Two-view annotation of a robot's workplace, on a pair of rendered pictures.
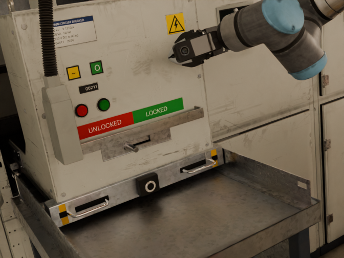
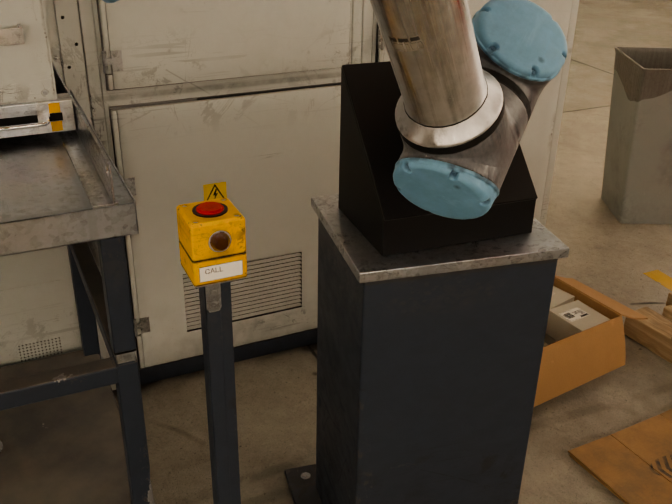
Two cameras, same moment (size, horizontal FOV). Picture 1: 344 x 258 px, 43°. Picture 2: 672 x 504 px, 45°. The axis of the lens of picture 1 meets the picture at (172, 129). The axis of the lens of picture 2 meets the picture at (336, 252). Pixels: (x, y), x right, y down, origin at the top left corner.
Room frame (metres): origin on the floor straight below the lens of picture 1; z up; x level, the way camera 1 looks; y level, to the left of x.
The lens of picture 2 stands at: (-0.19, -0.74, 1.38)
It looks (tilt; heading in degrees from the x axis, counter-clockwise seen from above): 27 degrees down; 4
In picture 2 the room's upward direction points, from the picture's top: 1 degrees clockwise
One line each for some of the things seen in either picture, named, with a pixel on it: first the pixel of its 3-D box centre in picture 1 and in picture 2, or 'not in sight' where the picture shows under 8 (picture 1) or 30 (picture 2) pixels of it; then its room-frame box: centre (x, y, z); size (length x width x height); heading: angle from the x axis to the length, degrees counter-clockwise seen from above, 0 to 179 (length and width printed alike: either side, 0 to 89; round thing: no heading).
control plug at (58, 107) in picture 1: (61, 123); not in sight; (0.96, 0.25, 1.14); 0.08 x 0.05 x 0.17; 29
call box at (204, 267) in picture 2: not in sight; (212, 241); (0.84, -0.49, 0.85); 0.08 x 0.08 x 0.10; 29
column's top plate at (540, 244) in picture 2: not in sight; (432, 225); (1.17, -0.83, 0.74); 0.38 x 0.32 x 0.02; 110
